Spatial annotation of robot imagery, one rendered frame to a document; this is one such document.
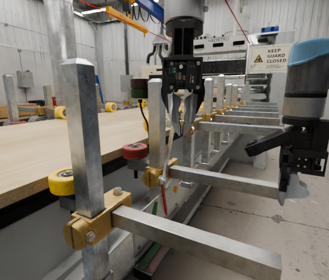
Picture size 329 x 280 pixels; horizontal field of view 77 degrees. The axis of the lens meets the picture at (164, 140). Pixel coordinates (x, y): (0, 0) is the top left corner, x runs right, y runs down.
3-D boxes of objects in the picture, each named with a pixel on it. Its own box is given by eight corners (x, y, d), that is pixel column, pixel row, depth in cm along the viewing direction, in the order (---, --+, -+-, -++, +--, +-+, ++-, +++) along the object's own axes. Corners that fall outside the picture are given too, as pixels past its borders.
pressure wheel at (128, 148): (152, 175, 71) (151, 143, 69) (139, 184, 65) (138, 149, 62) (133, 171, 75) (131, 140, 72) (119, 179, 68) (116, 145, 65)
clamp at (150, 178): (178, 173, 68) (178, 158, 66) (157, 190, 56) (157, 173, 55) (162, 169, 70) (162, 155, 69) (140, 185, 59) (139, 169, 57)
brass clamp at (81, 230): (134, 214, 46) (133, 193, 45) (86, 256, 34) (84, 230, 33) (112, 206, 49) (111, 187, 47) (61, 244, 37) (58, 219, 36)
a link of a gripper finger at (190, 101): (180, 140, 41) (182, 91, 39) (182, 134, 46) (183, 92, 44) (197, 140, 40) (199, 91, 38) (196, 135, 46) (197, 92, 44)
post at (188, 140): (192, 196, 88) (197, 78, 76) (189, 200, 85) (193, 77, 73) (184, 195, 89) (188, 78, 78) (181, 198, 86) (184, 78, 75)
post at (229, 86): (227, 151, 152) (232, 83, 141) (226, 153, 149) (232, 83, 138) (222, 150, 154) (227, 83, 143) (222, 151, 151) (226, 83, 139)
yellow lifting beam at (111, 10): (147, 36, 575) (147, 24, 567) (109, 17, 421) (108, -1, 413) (144, 36, 578) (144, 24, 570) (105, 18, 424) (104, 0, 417)
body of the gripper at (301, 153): (324, 180, 42) (334, 121, 39) (275, 173, 46) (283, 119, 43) (317, 168, 49) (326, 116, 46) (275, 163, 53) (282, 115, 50)
